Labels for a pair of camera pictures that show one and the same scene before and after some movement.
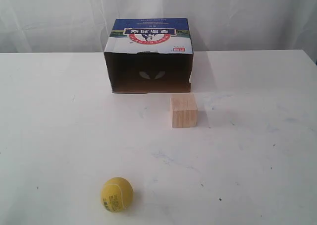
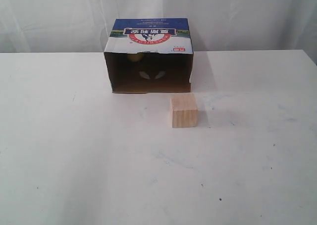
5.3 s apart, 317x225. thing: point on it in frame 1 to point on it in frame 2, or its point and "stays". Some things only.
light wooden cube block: x=184 y=110 stays
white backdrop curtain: x=78 y=19 stays
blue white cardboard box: x=152 y=55 stays
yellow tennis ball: x=116 y=194 to x=134 y=57
